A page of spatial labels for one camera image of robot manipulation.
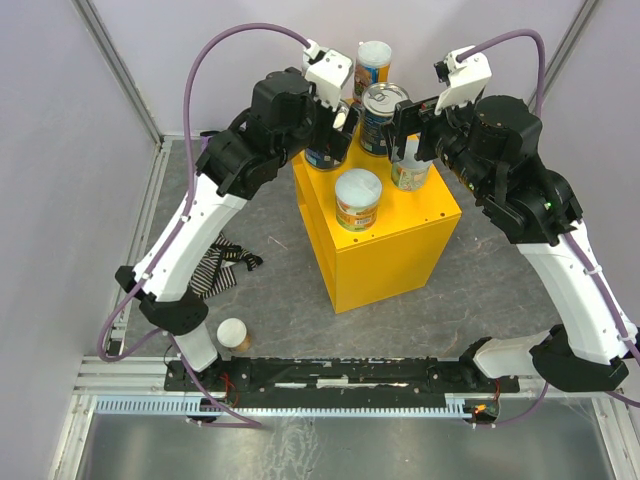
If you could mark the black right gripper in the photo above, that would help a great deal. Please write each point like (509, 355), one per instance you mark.
(409, 120)

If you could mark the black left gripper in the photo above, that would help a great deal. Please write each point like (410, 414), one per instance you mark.
(326, 126)

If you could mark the blue yellow tin can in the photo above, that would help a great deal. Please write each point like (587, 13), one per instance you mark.
(379, 101)

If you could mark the wide yellow label can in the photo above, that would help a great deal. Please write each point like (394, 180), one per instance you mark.
(357, 193)

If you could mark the yellow cabinet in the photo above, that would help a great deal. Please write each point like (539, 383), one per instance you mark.
(397, 254)

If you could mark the clear jar orange contents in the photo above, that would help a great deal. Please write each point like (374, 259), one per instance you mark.
(234, 335)

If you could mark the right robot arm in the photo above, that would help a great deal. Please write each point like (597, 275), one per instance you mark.
(491, 145)

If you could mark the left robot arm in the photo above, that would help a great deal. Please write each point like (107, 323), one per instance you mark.
(290, 111)

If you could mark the black white striped cloth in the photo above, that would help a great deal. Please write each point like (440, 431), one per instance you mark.
(214, 273)

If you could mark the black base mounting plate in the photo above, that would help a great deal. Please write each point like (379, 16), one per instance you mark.
(347, 383)

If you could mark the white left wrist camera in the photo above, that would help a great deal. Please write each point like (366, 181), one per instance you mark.
(329, 70)

